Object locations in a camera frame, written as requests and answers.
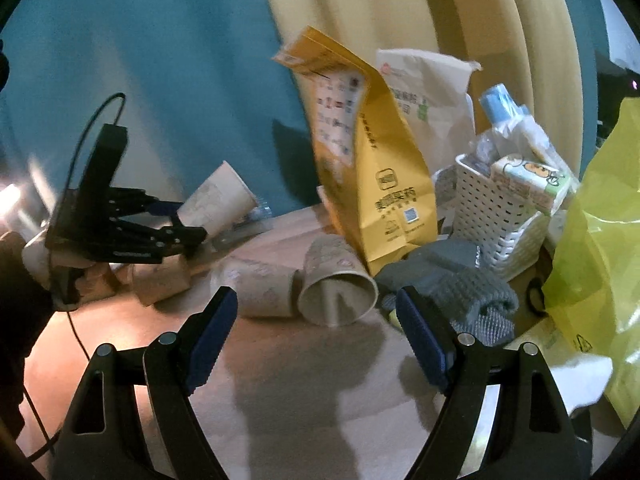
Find beige paper cup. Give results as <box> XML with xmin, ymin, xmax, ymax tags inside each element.
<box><xmin>177</xmin><ymin>160</ymin><xmax>258</xmax><ymax>237</ymax></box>

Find paper cup lying left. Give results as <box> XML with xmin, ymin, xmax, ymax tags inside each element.
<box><xmin>130</xmin><ymin>255</ymin><xmax>191</xmax><ymax>307</ymax></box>

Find paper cup lying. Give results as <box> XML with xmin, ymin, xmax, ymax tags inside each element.
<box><xmin>130</xmin><ymin>255</ymin><xmax>191</xmax><ymax>307</ymax></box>
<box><xmin>209</xmin><ymin>257</ymin><xmax>303</xmax><ymax>318</ymax></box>

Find paper cup lying middle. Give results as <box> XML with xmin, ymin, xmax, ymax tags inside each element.
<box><xmin>209</xmin><ymin>257</ymin><xmax>303</xmax><ymax>318</ymax></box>

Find paper cup lying open end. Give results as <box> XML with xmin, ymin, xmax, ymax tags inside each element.
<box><xmin>297</xmin><ymin>234</ymin><xmax>378</xmax><ymax>327</ymax></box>

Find crumpled clear plastic wrap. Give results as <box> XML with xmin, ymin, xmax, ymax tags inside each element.
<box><xmin>241</xmin><ymin>200</ymin><xmax>273</xmax><ymax>223</ymax></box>

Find grey knitted cloth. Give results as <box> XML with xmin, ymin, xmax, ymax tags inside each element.
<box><xmin>375</xmin><ymin>238</ymin><xmax>518</xmax><ymax>347</ymax></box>

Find teal curtain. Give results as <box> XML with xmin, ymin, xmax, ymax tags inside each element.
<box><xmin>1</xmin><ymin>0</ymin><xmax>318</xmax><ymax>214</ymax></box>

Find yellow plastic bag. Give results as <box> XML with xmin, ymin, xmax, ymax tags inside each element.
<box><xmin>542</xmin><ymin>98</ymin><xmax>639</xmax><ymax>426</ymax></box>

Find white plastic basket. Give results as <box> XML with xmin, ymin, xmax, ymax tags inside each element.
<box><xmin>452</xmin><ymin>155</ymin><xmax>550</xmax><ymax>281</ymax></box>

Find yellow paper bag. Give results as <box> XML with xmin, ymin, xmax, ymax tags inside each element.
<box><xmin>274</xmin><ymin>26</ymin><xmax>437</xmax><ymax>274</ymax></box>

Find cartoon printed tissue packet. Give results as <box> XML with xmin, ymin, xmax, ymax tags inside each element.
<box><xmin>490</xmin><ymin>154</ymin><xmax>570</xmax><ymax>217</ymax></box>

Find white paper bag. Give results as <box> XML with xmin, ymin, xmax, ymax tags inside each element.
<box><xmin>375</xmin><ymin>49</ymin><xmax>482</xmax><ymax>174</ymax></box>

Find blue capped bottle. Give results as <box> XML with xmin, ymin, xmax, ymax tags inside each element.
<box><xmin>480</xmin><ymin>84</ymin><xmax>530</xmax><ymax>126</ymax></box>

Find yellow curtain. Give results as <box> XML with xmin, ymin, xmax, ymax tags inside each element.
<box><xmin>268</xmin><ymin>0</ymin><xmax>586</xmax><ymax>171</ymax></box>

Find black cable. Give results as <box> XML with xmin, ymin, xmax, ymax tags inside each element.
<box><xmin>63</xmin><ymin>91</ymin><xmax>127</xmax><ymax>196</ymax></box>

